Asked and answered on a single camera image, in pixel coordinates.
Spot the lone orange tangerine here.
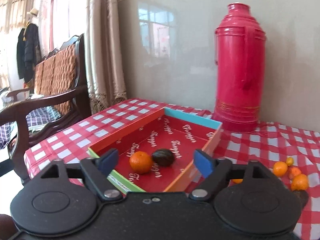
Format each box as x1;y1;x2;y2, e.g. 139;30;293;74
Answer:
232;179;243;184

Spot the orange tangerine in box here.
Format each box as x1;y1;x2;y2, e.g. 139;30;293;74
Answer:
129;151;153;174

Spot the dark avocado fruit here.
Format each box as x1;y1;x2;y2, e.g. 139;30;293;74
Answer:
151;148;175;167

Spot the colourful cardboard box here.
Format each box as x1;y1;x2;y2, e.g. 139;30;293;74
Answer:
88;107;222;194

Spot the red white checkered tablecloth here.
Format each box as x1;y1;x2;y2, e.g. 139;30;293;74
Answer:
24;99;319;239

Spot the small yellow kumquat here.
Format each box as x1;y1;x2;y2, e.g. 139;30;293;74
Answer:
286;157;294;167

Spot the reddish orange tangerine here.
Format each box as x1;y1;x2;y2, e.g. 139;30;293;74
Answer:
287;166;302;180

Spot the plaid cloth on chair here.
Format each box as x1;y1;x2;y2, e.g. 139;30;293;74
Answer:
1;106;61;150

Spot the dark wooden armchair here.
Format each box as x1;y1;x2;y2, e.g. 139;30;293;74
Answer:
1;34;91;185

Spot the front orange tangerine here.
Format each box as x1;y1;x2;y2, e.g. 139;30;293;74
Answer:
290;174;309;191

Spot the beige curtain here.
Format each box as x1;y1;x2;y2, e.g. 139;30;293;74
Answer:
85;0;127;114

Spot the red thermos flask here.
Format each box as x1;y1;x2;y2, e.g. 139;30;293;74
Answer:
214;3;266;133

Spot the dark hanging coat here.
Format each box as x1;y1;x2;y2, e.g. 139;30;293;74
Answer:
16;23;42;83

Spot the straw hat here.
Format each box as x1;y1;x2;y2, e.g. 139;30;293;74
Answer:
27;8;39;17

